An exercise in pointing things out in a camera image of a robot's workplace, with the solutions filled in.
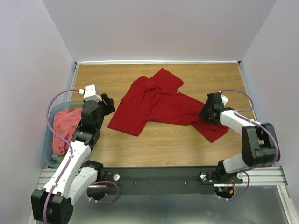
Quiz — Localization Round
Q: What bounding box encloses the dark red t-shirt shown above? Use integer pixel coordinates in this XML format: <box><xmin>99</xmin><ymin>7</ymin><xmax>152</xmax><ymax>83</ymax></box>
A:
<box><xmin>107</xmin><ymin>68</ymin><xmax>229</xmax><ymax>142</ymax></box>

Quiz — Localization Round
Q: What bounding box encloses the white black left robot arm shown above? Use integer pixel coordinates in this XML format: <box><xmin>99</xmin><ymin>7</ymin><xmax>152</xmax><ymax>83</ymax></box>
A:
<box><xmin>31</xmin><ymin>93</ymin><xmax>117</xmax><ymax>224</ymax></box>

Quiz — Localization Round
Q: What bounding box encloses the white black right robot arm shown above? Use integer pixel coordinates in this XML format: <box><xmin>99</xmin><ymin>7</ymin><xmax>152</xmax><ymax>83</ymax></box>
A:
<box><xmin>199</xmin><ymin>91</ymin><xmax>280</xmax><ymax>183</ymax></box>

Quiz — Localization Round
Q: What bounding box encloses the pink t-shirt in bin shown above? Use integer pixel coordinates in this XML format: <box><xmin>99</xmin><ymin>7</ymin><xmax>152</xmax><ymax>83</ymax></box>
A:
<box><xmin>52</xmin><ymin>108</ymin><xmax>82</xmax><ymax>155</ymax></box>

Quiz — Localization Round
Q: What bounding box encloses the olive green garment in bin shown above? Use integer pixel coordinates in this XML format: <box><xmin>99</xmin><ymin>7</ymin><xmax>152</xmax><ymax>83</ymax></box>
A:
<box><xmin>52</xmin><ymin>154</ymin><xmax>64</xmax><ymax>168</ymax></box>

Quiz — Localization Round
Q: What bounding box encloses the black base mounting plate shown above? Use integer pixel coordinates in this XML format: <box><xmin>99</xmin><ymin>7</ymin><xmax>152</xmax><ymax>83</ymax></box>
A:
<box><xmin>77</xmin><ymin>164</ymin><xmax>243</xmax><ymax>201</ymax></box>

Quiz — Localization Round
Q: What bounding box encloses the clear blue plastic bin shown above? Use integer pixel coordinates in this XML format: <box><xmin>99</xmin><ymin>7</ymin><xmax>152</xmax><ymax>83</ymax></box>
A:
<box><xmin>43</xmin><ymin>101</ymin><xmax>83</xmax><ymax>168</ymax></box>

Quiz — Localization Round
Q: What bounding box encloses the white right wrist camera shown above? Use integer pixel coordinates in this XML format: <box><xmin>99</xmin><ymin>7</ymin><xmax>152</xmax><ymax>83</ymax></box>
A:
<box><xmin>220</xmin><ymin>91</ymin><xmax>228</xmax><ymax>106</ymax></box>

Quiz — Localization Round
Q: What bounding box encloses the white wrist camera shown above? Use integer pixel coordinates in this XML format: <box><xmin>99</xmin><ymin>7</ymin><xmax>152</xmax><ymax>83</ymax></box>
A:
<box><xmin>78</xmin><ymin>84</ymin><xmax>102</xmax><ymax>102</ymax></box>
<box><xmin>220</xmin><ymin>91</ymin><xmax>228</xmax><ymax>106</ymax></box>

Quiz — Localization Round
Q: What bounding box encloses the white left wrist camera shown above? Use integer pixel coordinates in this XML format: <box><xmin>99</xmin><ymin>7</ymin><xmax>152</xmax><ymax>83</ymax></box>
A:
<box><xmin>78</xmin><ymin>84</ymin><xmax>102</xmax><ymax>102</ymax></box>

